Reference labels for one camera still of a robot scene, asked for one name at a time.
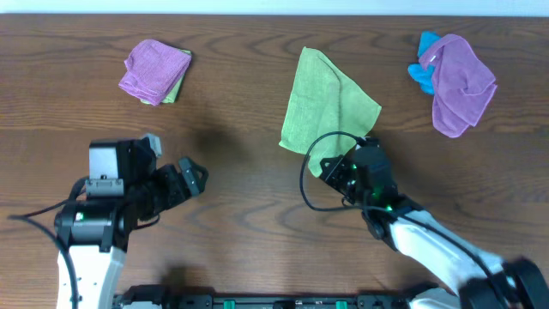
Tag folded purple cloth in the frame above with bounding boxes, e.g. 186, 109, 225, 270
118, 39, 192, 106

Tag left black cable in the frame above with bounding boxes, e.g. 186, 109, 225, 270
7, 175, 162, 309

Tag folded green cloth underneath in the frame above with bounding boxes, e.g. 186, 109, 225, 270
140, 50, 192, 105

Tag blue cloth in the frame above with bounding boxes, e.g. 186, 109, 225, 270
407, 32, 440, 95

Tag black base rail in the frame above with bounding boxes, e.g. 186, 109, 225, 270
112, 285, 410, 309

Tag crumpled purple cloth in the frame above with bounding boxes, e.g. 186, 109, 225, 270
419, 34, 498, 138

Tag black cable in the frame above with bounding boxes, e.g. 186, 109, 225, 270
7, 175, 162, 309
299, 130, 516, 301

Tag green microfiber cloth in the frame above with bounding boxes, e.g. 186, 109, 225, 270
279, 47, 382, 177

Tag right black cable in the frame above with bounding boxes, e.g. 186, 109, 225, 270
299, 130, 516, 301

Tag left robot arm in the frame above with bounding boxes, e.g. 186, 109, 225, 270
54, 134, 208, 308

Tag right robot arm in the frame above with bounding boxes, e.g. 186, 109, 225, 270
320, 138, 548, 309

